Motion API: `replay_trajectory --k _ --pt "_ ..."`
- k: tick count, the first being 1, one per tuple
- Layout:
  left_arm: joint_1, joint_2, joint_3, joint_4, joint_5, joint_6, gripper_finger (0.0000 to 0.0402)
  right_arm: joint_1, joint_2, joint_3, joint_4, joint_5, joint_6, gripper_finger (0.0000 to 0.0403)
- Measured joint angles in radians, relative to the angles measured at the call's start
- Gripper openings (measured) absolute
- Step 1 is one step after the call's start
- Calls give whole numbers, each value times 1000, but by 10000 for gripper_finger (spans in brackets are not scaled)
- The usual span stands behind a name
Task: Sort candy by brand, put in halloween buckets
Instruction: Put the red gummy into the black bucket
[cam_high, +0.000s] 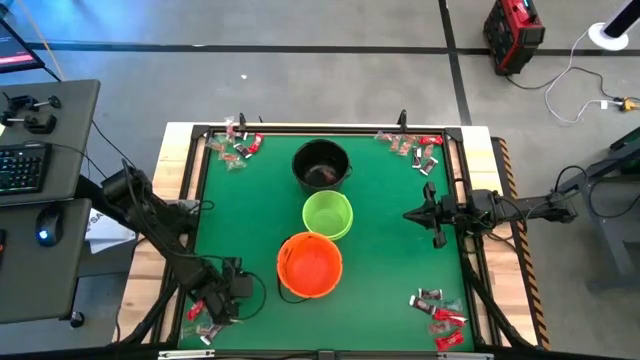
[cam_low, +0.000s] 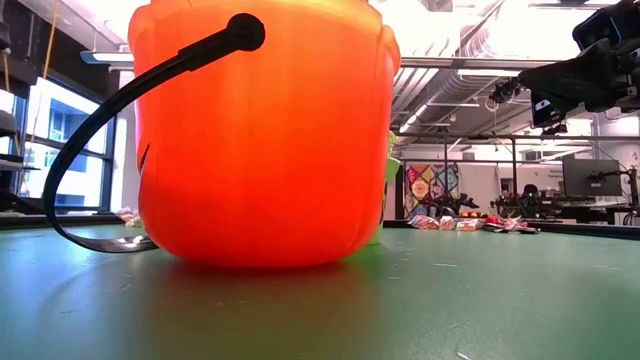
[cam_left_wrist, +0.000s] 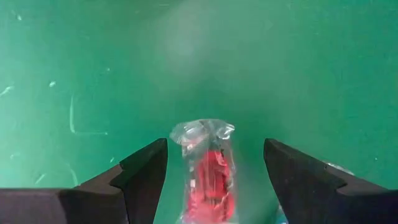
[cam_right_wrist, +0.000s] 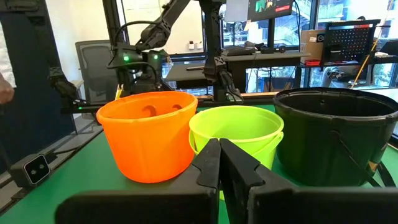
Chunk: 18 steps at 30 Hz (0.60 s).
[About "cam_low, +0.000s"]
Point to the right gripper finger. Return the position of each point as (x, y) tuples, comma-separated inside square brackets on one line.
[(545, 112), (560, 82)]

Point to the pink white candy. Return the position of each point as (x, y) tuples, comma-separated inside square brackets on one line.
[(512, 223)]

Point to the dark silver candy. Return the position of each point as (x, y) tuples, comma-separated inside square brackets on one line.
[(529, 230)]

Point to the white red candy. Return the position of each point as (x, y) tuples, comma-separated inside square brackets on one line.
[(424, 222), (448, 223)]

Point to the clear candy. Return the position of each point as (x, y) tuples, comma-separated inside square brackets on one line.
[(124, 214), (134, 221)]

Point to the black background robot arm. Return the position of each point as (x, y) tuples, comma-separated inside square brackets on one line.
[(452, 204)]

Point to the person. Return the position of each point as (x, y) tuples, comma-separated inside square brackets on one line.
[(530, 191)]

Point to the computer monitor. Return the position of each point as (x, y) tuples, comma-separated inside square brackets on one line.
[(580, 185)]

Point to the grey overhead beam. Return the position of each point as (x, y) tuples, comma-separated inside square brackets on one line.
[(450, 63)]

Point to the colourful patchwork quilt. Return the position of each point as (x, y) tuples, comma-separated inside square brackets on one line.
[(420, 190)]

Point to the lime green bucket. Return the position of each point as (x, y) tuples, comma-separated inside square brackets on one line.
[(392, 170)]

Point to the orange pumpkin bucket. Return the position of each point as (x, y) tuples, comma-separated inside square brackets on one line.
[(260, 150)]

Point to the ceiling light bar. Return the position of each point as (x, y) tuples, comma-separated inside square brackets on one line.
[(107, 57)]

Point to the black ceiling camera cluster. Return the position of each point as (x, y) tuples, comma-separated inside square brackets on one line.
[(504, 92)]

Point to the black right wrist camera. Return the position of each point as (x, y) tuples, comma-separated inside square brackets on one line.
[(597, 27)]

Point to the black metal gantry frame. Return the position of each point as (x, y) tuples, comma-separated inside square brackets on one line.
[(514, 165)]

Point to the black table edge rail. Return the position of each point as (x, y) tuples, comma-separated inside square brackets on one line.
[(575, 229)]

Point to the black window frame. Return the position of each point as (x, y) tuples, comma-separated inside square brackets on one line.
[(107, 165)]

